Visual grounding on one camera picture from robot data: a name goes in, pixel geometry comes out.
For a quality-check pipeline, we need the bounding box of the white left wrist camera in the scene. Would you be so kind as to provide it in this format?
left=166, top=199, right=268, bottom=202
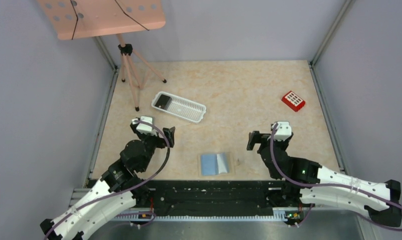
left=130, top=116, right=157, bottom=136

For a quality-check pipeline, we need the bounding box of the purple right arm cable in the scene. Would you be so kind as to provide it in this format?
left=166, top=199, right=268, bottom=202
left=269, top=122, right=402, bottom=232

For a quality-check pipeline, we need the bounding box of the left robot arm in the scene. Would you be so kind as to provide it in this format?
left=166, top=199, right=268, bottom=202
left=40, top=118, right=176, bottom=240

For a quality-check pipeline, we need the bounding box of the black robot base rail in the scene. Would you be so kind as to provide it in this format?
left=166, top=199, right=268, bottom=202
left=134, top=180, right=303, bottom=217

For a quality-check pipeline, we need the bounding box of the red toy brick block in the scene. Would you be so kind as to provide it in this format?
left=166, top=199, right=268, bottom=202
left=281, top=90, right=306, bottom=112

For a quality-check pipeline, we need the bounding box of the pink music stand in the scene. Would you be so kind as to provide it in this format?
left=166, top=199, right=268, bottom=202
left=38, top=0, right=167, bottom=111

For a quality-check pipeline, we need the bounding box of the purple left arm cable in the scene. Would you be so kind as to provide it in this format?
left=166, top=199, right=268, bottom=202
left=43, top=119, right=172, bottom=240

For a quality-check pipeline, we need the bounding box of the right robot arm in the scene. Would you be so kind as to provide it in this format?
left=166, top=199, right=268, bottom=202
left=250, top=133, right=402, bottom=228

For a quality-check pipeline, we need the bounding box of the white plastic basket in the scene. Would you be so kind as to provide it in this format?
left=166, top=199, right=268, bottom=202
left=151, top=91, right=207, bottom=124

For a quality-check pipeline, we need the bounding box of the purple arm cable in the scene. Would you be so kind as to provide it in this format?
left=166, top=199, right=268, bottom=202
left=43, top=119, right=172, bottom=240
left=269, top=122, right=402, bottom=232

